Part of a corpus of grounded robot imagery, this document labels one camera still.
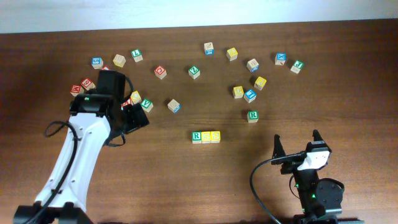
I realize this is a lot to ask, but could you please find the plain blue-sided block top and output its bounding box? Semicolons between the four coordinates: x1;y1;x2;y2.
204;42;214;55

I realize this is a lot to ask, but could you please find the red M block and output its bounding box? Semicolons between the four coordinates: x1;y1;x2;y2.
70;85;84;96

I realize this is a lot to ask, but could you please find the red 9 block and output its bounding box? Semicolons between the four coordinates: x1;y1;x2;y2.
81;78;96;91

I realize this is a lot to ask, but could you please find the blue 5 block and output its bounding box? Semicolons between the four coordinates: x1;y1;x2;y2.
91;57;103;70

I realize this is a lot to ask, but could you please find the red A block lower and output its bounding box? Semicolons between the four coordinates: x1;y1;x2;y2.
121;99;132;107

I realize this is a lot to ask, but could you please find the plain blue-sided block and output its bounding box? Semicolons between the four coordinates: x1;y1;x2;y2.
246;58;259;72
204;42;214;55
167;99;181;113

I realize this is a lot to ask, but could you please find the yellow C block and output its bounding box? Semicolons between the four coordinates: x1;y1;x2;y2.
130;91;142;105

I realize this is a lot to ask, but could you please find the green J block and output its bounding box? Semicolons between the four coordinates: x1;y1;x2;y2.
290;60;304;74

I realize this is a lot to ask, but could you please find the blue X block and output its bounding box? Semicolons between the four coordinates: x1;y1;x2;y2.
275;52;287;65

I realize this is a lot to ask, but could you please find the red Q block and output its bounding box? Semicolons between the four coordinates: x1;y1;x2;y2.
154;65;167;80

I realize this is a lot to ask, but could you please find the green r block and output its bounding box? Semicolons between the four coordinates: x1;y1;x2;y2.
247;111;259;123
192;131;202;144

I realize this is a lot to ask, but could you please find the yellow block middle right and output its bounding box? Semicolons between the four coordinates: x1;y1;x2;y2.
233;86;244;99

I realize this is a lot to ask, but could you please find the yellow S block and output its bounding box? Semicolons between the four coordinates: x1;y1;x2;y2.
210;131;221;143
201;131;211;144

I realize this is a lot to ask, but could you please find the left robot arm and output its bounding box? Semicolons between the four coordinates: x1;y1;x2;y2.
13;70;149;223

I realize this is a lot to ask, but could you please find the blue picture block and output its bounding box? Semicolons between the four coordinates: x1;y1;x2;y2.
244;89;257;103

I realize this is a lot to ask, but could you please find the plain blue-sided block centre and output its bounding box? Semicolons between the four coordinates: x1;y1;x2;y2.
167;99;181;113

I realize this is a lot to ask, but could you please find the green V block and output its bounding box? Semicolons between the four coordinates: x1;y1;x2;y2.
141;98;154;113

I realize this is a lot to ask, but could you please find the green L block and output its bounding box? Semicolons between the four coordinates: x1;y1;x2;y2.
131;49;143;62

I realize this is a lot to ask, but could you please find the plain blue-sided block right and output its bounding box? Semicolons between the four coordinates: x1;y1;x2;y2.
246;58;259;72

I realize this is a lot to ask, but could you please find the plain yellow-sided block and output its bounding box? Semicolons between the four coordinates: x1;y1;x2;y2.
113;54;126;68

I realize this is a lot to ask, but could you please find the yellow block top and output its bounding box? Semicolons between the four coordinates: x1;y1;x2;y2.
226;47;238;61

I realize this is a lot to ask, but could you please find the green Z block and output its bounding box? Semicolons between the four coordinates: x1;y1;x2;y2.
188;66;200;79

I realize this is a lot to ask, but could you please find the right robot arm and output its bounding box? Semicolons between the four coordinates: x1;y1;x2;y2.
271;129;345;223

